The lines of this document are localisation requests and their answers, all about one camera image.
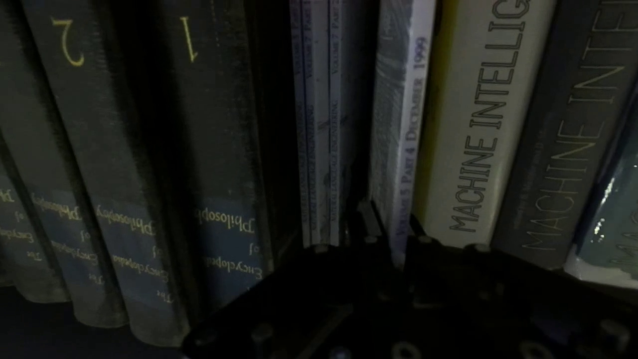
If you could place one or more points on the grey Machine Intelligence book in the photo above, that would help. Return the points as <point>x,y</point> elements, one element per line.
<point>585,81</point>

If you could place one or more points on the plastic-wrapped green book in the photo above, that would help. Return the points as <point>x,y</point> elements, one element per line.
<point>607,249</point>

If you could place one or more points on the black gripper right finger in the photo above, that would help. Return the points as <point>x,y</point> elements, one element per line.
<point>417,239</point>

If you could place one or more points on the thin white journal stack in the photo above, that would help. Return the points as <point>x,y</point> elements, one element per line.
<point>332,41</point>

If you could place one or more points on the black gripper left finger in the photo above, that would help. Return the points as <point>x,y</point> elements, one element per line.
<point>371,229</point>

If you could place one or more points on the thin white book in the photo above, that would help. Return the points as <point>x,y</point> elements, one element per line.
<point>401,77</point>

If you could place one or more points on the white Machine Intelligence 8 book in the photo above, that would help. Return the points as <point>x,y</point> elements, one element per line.
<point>485,61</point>

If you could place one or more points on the dark green volume 2 book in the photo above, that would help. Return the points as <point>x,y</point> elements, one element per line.
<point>88,55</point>

